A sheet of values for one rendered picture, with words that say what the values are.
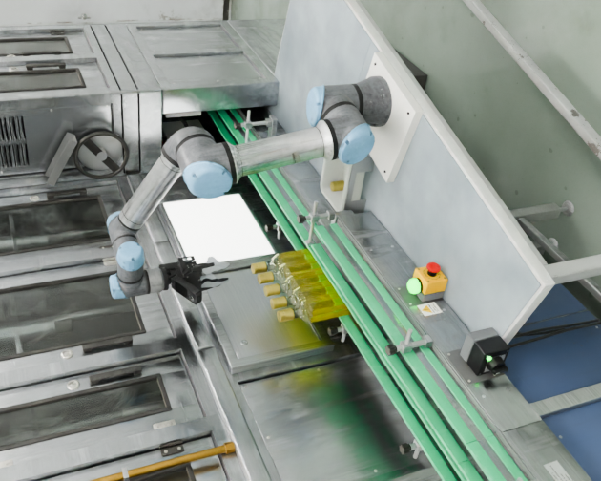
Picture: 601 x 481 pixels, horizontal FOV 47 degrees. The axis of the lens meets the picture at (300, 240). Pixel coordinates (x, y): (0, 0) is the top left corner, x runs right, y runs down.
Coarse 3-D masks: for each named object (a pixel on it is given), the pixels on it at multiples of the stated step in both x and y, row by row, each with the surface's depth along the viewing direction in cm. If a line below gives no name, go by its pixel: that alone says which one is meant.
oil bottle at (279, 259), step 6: (288, 252) 228; (294, 252) 228; (300, 252) 229; (306, 252) 229; (276, 258) 225; (282, 258) 225; (288, 258) 226; (294, 258) 226; (300, 258) 226; (306, 258) 227; (312, 258) 227; (276, 264) 224; (276, 270) 225
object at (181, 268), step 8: (192, 256) 219; (160, 264) 217; (168, 264) 217; (176, 264) 218; (184, 264) 215; (192, 264) 218; (168, 272) 215; (176, 272) 215; (184, 272) 213; (192, 272) 213; (200, 272) 216; (168, 280) 214; (192, 280) 215; (200, 280) 218; (168, 288) 213
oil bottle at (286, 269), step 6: (282, 264) 222; (288, 264) 222; (294, 264) 222; (300, 264) 223; (306, 264) 223; (312, 264) 223; (318, 264) 224; (282, 270) 220; (288, 270) 220; (294, 270) 220; (300, 270) 221; (306, 270) 221; (312, 270) 222; (282, 276) 220; (288, 276) 219; (282, 282) 221
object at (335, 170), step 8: (336, 160) 238; (328, 168) 239; (336, 168) 240; (344, 168) 240; (328, 176) 241; (336, 176) 242; (344, 176) 241; (328, 184) 243; (344, 184) 226; (328, 192) 242; (336, 192) 242; (344, 192) 227; (328, 200) 239; (336, 200) 238; (344, 200) 229; (336, 208) 234
